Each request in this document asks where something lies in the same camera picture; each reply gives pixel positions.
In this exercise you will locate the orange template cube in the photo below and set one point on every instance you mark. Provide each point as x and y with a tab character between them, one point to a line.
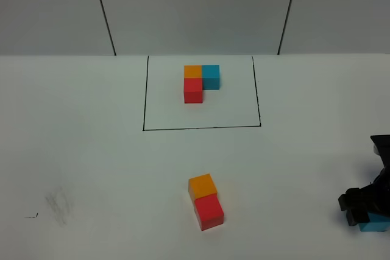
193	71

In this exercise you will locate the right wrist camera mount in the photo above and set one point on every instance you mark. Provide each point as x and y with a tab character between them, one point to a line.
382	147

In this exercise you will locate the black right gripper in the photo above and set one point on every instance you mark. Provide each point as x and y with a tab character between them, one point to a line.
373	198

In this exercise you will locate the red template cube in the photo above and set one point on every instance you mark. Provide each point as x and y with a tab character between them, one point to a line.
193	90

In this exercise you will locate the blue template cube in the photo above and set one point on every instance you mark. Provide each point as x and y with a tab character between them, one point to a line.
211	77

